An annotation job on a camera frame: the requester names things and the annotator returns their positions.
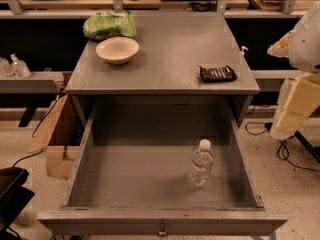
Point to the grey wooden cabinet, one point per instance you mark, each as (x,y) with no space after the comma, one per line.
(173,45)

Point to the brown cardboard box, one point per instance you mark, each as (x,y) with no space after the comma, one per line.
(57,137)

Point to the grey open top drawer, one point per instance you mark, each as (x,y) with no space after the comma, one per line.
(132,173)

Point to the clear sanitizer bottle right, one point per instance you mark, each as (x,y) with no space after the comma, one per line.
(19,67)

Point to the green chip bag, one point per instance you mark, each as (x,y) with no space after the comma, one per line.
(104,25)

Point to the clear sanitizer bottle left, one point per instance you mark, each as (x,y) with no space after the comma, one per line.
(5,67)

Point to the black snack packet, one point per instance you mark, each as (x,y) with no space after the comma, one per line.
(217,74)

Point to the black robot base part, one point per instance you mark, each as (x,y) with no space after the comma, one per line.
(13,198)

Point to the clear plastic water bottle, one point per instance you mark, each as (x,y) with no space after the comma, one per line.
(202,160)

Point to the clear sanitizer bottle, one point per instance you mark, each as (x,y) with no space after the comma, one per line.
(5,67)
(19,67)

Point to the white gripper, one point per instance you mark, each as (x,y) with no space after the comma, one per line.
(306,45)

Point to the cream ceramic bowl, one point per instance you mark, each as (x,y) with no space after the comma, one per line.
(117,50)

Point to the metal drawer knob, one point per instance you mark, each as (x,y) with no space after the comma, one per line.
(162,232)

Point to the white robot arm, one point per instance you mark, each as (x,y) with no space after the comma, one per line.
(301,45)

